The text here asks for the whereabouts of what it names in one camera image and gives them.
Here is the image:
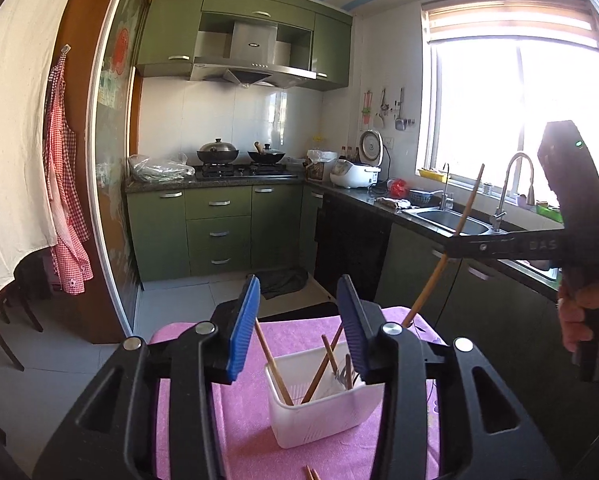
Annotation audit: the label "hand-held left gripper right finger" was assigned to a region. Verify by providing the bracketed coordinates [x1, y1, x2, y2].
[335, 274, 563, 480]

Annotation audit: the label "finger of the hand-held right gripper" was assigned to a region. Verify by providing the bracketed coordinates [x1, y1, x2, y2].
[443, 227, 567, 263]

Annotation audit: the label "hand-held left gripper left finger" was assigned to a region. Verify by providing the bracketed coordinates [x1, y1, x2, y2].
[32, 274, 262, 480]

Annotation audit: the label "white plastic utensil holder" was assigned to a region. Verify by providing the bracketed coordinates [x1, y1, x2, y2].
[264, 342, 386, 450]

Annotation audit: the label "person's right hand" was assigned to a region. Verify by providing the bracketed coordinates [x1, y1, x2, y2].
[557, 276, 599, 356]

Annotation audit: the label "green tray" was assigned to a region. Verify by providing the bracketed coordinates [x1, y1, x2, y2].
[535, 201, 563, 223]

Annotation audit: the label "tall steel faucet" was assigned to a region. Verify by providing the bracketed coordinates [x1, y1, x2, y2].
[489, 152, 537, 233]

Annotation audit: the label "dark grey floor rag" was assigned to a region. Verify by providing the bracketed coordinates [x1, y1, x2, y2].
[260, 266, 310, 300]

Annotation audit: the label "steel double sink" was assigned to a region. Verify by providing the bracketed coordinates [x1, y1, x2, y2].
[402, 205, 563, 281]

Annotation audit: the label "small steel faucet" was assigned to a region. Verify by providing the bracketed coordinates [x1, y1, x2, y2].
[439, 162, 454, 211]

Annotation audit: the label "black built-in appliance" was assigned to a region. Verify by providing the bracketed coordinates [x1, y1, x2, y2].
[313, 194, 393, 306]

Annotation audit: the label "grey sink cabinets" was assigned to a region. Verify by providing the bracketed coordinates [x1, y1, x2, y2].
[374, 220, 575, 411]

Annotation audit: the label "green lower cabinets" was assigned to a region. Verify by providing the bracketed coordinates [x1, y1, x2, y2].
[126, 182, 325, 283]

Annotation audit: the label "green cabinets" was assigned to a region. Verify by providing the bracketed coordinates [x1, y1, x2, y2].
[136, 0, 354, 92]
[126, 182, 325, 283]

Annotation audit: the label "pink floral tablecloth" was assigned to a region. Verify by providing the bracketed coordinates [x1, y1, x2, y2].
[147, 305, 447, 480]

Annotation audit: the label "dark stone countertop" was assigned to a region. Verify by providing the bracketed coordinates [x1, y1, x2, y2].
[124, 162, 565, 306]

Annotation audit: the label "kitchen window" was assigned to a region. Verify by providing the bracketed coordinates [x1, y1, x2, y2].
[414, 0, 599, 221]

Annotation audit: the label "white rice cooker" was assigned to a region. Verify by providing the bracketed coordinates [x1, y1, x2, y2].
[329, 158, 381, 188]

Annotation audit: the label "bagged food container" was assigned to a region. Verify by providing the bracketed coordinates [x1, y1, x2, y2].
[305, 149, 337, 183]

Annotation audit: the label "black gas stove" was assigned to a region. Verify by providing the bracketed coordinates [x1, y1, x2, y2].
[194, 160, 300, 180]

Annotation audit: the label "grey hanging scoop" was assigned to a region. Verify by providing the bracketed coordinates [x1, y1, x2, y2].
[393, 87, 414, 132]

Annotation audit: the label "black pan with lid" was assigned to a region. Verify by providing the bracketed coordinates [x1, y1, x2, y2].
[247, 141, 286, 163]

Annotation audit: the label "black wok with lid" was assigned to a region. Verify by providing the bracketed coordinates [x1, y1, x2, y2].
[196, 137, 240, 163]

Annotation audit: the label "clear plastic bag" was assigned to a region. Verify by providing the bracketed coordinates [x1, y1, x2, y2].
[128, 152, 196, 182]

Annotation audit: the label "striped window blind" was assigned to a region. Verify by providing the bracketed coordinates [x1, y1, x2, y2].
[420, 0, 599, 46]

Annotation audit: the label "sliding glass door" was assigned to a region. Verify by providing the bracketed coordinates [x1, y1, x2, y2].
[87, 0, 153, 333]

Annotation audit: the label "red checkered apron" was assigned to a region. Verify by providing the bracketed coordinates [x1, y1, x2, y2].
[44, 52, 94, 295]

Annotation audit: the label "dark wooden chair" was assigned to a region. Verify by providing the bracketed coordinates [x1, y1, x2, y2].
[0, 280, 44, 372]

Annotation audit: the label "stainless steel range hood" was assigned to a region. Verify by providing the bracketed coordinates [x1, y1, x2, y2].
[190, 20, 317, 88]

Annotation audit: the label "white hanging cloth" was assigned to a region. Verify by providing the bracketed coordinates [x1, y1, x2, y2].
[0, 0, 88, 313]

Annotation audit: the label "red paper door decoration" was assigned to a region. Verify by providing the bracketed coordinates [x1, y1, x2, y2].
[114, 27, 130, 68]

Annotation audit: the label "green upper cabinets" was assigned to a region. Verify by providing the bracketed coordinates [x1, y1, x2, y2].
[136, 0, 354, 92]

